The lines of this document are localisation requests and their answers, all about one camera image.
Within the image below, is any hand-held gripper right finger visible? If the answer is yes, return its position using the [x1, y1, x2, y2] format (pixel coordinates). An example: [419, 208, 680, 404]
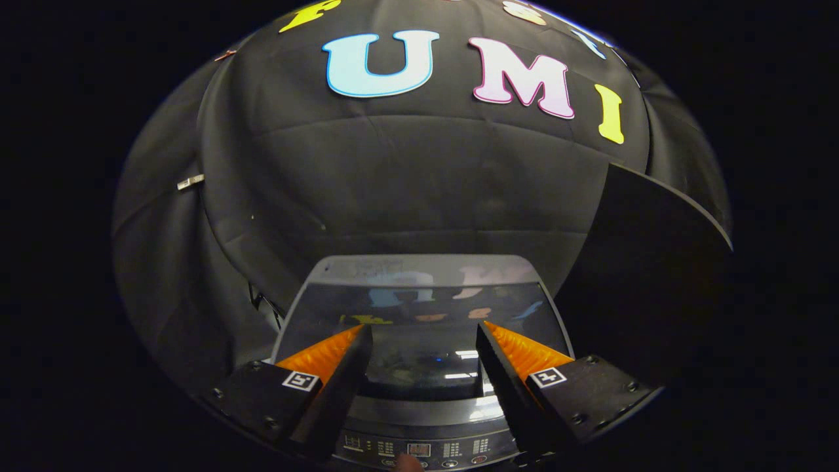
[475, 320, 663, 456]

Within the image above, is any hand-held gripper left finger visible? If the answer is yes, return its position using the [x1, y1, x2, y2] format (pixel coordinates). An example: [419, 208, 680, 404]
[200, 324, 374, 460]

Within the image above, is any grey washing machine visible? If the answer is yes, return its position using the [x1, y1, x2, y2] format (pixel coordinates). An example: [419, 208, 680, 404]
[265, 254, 577, 471]

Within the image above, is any dark washing machine lid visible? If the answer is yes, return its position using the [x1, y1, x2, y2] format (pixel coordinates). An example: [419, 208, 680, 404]
[272, 254, 576, 402]

